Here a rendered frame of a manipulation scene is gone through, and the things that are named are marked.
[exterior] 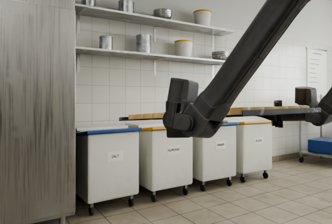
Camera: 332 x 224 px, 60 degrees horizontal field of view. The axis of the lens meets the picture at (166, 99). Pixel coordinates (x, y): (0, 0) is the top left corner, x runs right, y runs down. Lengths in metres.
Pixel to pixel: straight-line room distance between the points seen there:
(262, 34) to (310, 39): 5.50
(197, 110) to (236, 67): 0.12
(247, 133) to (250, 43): 3.17
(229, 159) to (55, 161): 2.02
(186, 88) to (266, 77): 4.35
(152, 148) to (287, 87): 3.17
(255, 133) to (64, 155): 2.39
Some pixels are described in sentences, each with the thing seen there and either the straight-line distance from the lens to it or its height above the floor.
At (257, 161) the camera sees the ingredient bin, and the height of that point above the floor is 0.25.
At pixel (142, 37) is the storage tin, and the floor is 1.75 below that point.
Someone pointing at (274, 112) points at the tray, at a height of 1.01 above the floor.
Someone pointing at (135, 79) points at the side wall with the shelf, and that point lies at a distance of 3.50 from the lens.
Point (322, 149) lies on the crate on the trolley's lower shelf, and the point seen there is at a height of 0.26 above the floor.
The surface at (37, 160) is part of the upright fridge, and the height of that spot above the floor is 0.60.
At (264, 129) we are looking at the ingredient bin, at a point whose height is 0.66.
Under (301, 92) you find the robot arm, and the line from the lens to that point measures 1.15.
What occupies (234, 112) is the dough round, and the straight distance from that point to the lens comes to 0.74.
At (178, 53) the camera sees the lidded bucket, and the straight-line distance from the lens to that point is 3.63.
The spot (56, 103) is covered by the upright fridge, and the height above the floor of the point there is 1.01.
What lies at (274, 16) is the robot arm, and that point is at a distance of 0.58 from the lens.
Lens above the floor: 1.04
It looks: level
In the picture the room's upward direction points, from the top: straight up
